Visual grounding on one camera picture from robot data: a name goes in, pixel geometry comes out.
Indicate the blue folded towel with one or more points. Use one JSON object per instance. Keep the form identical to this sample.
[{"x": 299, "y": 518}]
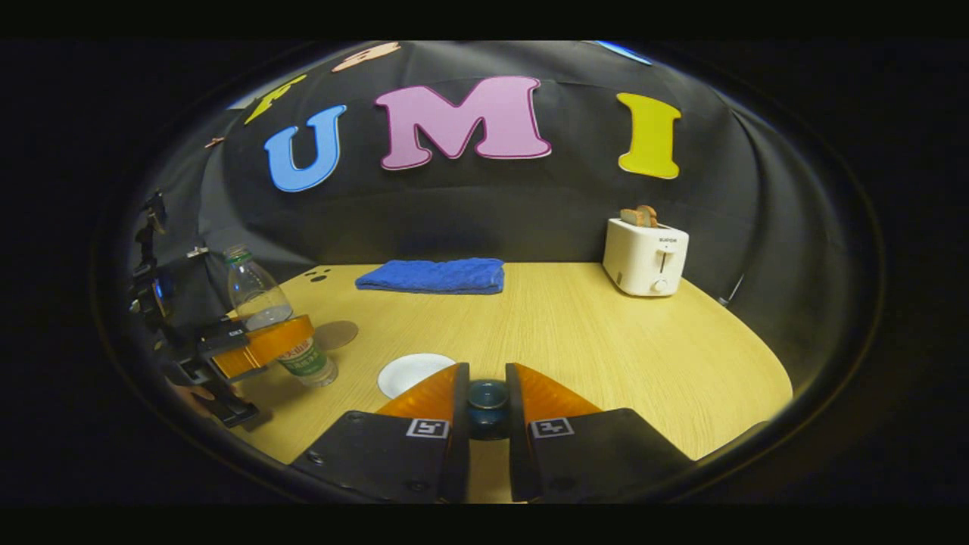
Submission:
[{"x": 431, "y": 275}]

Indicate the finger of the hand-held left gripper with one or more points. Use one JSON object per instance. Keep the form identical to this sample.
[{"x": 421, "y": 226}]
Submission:
[{"x": 265, "y": 344}]

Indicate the clear plastic water bottle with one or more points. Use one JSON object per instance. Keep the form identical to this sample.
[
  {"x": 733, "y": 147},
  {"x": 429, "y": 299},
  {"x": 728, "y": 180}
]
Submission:
[{"x": 257, "y": 291}]

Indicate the round brown coaster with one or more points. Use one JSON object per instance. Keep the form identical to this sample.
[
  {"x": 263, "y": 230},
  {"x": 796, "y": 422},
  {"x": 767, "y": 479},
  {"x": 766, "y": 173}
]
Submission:
[{"x": 337, "y": 334}]

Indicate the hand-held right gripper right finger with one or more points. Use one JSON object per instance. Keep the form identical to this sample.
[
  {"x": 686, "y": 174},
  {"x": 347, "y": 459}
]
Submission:
[{"x": 518, "y": 462}]

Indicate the silver backdrop clip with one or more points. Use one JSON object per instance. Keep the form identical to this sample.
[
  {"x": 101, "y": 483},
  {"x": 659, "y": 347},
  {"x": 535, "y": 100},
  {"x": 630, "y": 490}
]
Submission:
[{"x": 198, "y": 251}]

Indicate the toast slice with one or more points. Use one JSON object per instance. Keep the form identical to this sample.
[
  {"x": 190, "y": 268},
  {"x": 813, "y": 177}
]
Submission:
[
  {"x": 630, "y": 217},
  {"x": 649, "y": 215}
]

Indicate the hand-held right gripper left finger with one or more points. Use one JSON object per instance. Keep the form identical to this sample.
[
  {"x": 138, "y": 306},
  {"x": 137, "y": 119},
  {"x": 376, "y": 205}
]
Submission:
[{"x": 457, "y": 462}]

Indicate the black backdrop cloth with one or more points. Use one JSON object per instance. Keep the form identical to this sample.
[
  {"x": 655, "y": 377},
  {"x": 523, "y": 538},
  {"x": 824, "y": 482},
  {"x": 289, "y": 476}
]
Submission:
[{"x": 530, "y": 212}]

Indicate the white teacup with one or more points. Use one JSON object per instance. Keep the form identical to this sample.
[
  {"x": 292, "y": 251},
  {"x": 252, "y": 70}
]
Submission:
[{"x": 409, "y": 375}]

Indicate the white toaster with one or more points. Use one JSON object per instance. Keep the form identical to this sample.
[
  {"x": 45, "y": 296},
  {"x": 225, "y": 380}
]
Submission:
[{"x": 643, "y": 257}]

